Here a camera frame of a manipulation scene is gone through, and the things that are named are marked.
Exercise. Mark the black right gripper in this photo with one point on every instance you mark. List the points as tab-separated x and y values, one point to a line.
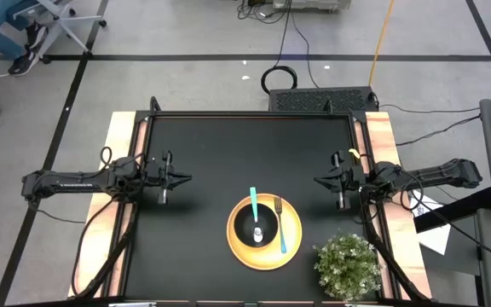
356	178

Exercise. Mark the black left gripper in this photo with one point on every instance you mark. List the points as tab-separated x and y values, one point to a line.
154	175

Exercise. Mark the black bowl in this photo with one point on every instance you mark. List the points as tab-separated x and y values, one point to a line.
243	226

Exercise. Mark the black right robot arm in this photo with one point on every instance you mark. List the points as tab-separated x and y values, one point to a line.
437	175

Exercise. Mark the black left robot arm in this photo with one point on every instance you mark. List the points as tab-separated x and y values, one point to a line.
71	184

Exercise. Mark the yellow round plate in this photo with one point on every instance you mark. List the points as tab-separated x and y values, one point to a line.
267	258

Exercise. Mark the yellow tag on gripper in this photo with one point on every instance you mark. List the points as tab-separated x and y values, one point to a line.
354	153

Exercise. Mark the black perforated computer case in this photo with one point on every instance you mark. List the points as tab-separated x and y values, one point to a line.
313	100

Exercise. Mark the green potted plant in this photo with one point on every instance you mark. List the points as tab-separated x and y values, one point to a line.
348	266

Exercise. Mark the white paper sheet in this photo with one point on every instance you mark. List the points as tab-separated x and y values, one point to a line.
435	239

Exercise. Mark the white device housing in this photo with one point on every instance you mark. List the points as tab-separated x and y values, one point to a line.
313	4

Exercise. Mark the grey office chair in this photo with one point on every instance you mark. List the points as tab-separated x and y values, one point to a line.
60	19

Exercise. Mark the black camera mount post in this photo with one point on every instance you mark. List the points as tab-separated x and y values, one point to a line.
155	104
328	106

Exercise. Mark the black table frame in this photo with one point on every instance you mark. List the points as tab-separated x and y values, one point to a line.
250	114

